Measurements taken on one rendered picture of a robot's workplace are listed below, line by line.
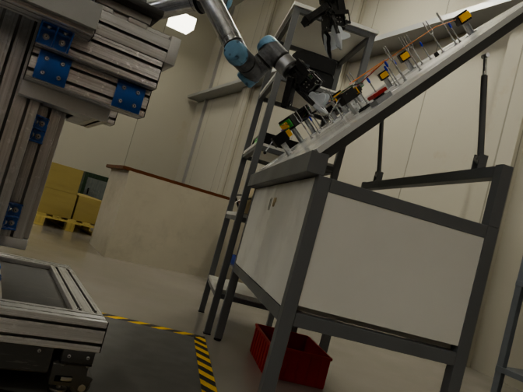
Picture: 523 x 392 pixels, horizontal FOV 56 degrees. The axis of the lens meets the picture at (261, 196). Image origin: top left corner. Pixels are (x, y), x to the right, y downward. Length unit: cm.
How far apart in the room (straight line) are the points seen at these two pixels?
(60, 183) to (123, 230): 158
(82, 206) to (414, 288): 496
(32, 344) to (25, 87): 75
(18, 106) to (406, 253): 128
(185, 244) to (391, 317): 346
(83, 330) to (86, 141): 940
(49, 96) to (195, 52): 1005
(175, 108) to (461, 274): 1004
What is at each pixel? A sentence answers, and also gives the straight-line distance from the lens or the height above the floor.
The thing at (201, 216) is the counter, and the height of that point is 57.
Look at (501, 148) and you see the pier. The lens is 450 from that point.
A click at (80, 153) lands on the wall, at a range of 1079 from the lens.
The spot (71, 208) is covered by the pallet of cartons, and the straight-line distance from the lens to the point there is 606.
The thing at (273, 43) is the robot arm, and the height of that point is 126.
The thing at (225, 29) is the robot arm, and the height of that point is 123.
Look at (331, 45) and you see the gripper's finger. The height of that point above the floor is 132.
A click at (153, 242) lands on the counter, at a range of 472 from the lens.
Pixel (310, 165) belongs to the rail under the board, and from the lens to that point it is 144.
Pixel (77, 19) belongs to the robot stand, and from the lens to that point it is 148.
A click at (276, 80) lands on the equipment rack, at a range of 275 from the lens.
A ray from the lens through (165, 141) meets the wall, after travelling 1119.
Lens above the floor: 60
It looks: 4 degrees up
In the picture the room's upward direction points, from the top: 15 degrees clockwise
